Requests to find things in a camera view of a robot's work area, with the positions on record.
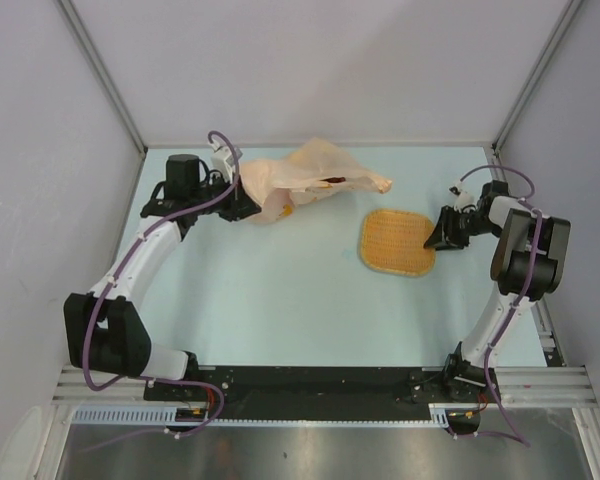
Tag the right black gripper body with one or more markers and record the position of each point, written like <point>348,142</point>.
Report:
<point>459,226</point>

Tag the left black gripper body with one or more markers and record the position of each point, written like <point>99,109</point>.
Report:
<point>227,207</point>

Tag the translucent orange plastic bag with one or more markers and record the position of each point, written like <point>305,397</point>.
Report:
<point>316,171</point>

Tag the woven bamboo tray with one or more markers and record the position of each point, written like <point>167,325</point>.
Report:
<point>392,242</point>

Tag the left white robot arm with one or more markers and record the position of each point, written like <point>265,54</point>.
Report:
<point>104,330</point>

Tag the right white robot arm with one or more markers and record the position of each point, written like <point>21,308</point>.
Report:
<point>527,264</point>

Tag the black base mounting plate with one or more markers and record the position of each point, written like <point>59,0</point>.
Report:
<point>326,394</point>

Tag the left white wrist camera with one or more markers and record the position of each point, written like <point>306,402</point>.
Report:
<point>223,159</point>

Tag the white slotted cable duct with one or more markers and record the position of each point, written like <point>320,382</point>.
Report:
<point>184,417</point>

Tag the aluminium frame rail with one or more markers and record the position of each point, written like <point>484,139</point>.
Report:
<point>524,387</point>

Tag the right aluminium corner post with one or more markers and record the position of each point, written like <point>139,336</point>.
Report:
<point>539,69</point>

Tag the aluminium corner post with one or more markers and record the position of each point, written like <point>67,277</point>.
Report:
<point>539,69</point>
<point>80,32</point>

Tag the left aluminium corner post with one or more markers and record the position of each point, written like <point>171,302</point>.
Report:
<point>80,32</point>

